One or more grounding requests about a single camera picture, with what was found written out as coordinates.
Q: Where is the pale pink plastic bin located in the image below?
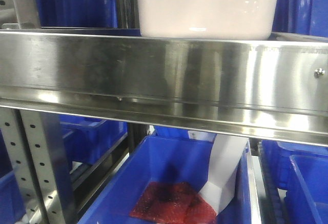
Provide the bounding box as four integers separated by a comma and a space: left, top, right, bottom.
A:
137, 0, 277, 40

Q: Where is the blue bin lower centre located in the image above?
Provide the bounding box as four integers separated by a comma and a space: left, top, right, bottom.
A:
79, 136, 252, 223

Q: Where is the blue bin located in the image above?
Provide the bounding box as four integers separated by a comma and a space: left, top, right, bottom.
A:
36, 0, 117, 28
79, 136, 252, 223
273, 0, 327, 37
59, 114, 127, 170
261, 140, 327, 223

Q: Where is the blue bin lower left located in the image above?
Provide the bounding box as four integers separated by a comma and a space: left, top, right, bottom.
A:
59, 114, 127, 170

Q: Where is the blue bin upper left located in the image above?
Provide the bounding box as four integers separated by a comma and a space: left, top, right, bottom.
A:
36, 0, 117, 28

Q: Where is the blue bin lower right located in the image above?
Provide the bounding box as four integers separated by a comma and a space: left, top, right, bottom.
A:
261, 140, 327, 223

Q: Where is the blue bin upper right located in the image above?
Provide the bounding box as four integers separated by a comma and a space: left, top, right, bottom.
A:
273, 0, 327, 37

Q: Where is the blue bin bottom left corner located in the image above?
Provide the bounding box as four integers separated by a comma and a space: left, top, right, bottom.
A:
1, 134, 26, 223

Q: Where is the red bubble wrap bag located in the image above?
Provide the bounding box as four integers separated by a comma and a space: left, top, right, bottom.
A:
129, 181, 217, 223

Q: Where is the stainless steel shelf rail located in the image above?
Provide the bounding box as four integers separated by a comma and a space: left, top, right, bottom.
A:
1, 28, 327, 146

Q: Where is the perforated steel shelf post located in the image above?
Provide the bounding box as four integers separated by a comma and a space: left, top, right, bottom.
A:
1, 108, 78, 223

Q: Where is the steel bolt on rail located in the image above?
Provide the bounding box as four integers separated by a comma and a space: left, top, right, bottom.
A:
314, 68, 325, 78

